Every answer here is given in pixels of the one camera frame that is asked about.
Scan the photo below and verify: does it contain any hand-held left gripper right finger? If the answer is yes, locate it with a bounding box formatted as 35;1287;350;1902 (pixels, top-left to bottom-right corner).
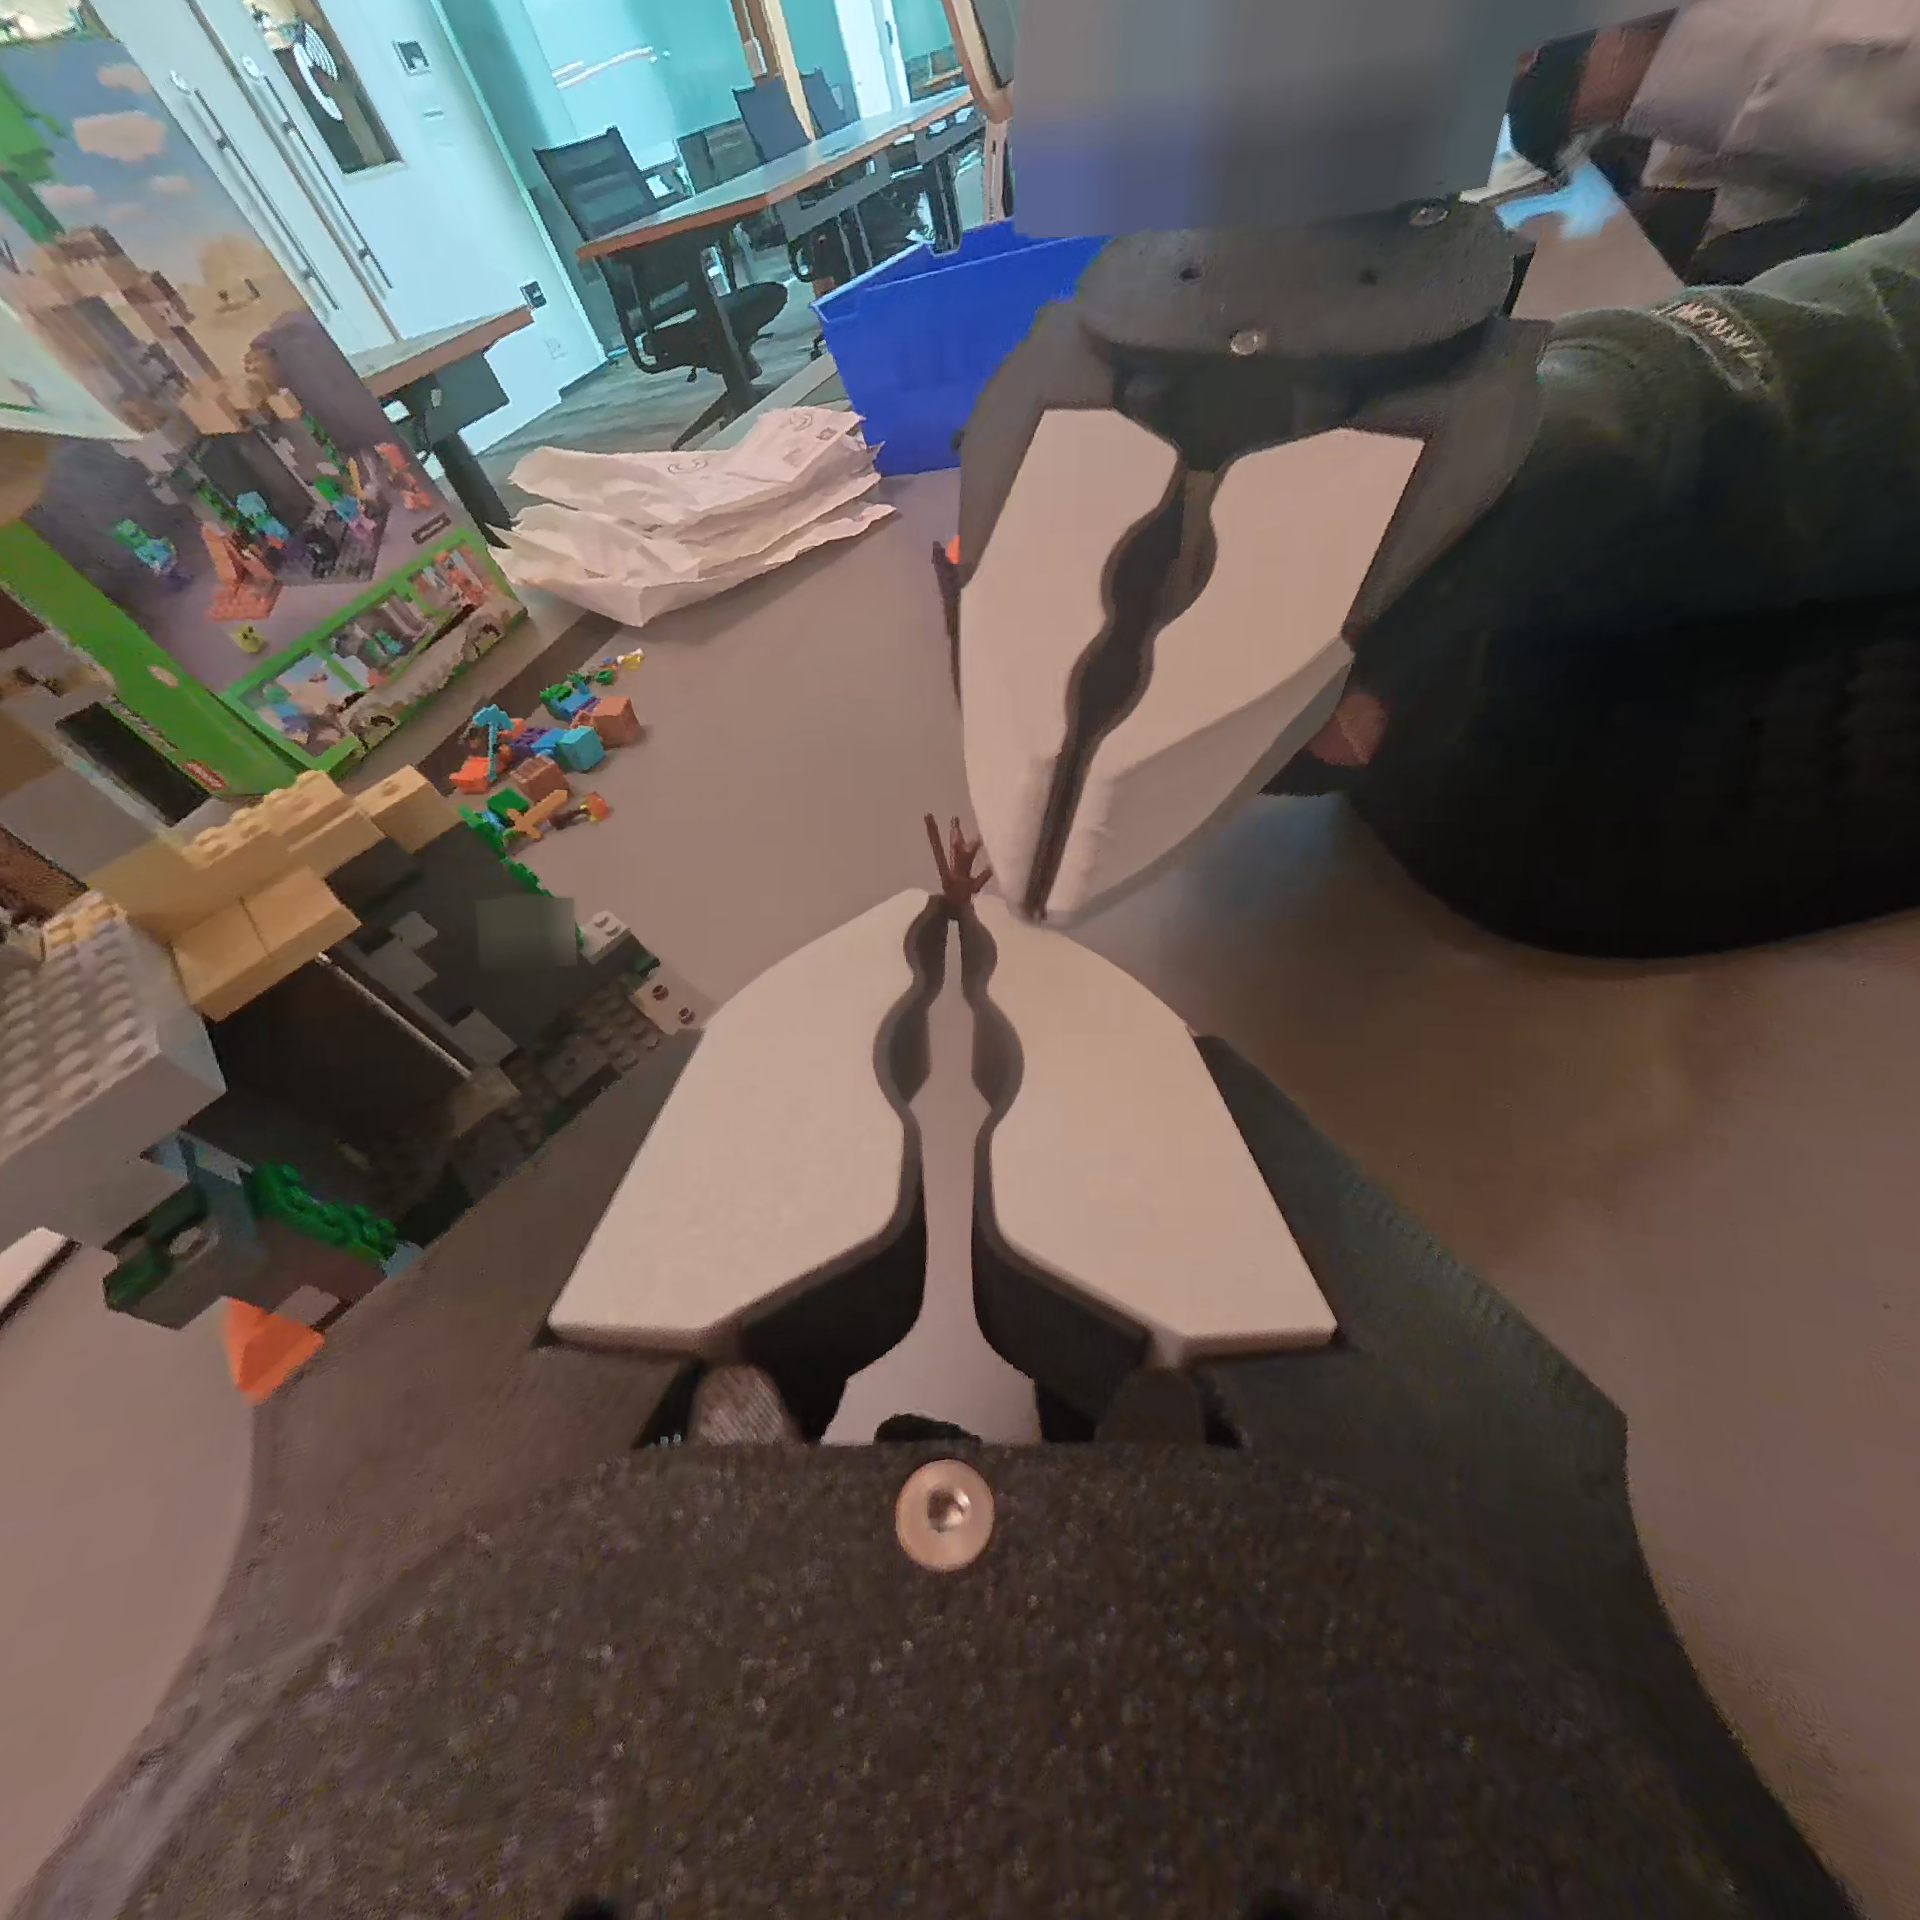
960;896;1340;1375

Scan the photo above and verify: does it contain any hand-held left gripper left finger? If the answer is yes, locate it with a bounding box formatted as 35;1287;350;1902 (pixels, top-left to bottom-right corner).
544;887;932;1368

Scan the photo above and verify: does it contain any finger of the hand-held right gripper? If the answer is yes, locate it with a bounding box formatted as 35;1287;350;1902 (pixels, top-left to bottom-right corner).
1030;432;1432;923
958;406;1192;922

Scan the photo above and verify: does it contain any toy brick build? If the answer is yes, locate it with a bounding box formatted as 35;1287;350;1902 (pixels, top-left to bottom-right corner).
0;766;710;1403

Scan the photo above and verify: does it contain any small grey side desk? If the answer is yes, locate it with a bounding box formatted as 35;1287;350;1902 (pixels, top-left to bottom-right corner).
352;306;539;529

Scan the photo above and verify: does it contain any person's right hand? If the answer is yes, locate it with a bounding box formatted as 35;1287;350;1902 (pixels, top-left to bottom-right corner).
1267;682;1397;799

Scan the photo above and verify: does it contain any blue plastic bin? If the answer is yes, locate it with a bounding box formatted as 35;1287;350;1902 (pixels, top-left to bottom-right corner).
809;224;1114;481

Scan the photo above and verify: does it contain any stack of white paper bags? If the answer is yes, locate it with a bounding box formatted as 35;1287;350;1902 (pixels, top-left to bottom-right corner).
504;406;899;629

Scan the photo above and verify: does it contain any pile of loose toy bricks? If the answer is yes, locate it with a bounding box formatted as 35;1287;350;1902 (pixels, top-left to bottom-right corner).
450;647;649;857

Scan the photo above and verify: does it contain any long wood-edged table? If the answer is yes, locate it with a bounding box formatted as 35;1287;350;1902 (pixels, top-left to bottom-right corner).
576;83;993;273

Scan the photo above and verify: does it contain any black office chair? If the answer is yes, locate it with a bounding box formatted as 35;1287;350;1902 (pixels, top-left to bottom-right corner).
532;129;789;378
732;77;846;169

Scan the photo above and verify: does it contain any printed toy brick box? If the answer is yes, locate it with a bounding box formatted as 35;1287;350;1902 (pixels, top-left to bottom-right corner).
0;30;528;799

